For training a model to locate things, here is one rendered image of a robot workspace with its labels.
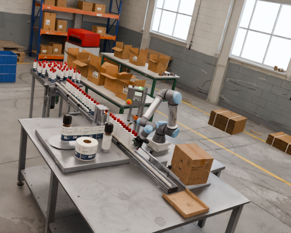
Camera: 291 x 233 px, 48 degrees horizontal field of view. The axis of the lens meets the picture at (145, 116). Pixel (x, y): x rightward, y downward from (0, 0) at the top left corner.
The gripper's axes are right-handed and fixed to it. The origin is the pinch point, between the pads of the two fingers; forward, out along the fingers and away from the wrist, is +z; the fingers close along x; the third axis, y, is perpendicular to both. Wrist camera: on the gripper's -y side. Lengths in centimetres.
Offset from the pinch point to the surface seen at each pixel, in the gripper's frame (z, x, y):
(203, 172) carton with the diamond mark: -36, 54, -32
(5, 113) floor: 242, -232, 48
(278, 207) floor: 54, 92, -227
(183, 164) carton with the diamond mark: -33, 41, -18
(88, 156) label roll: 0, 3, 53
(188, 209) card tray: -35, 82, 3
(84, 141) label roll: -1, -12, 53
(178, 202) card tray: -31, 74, 5
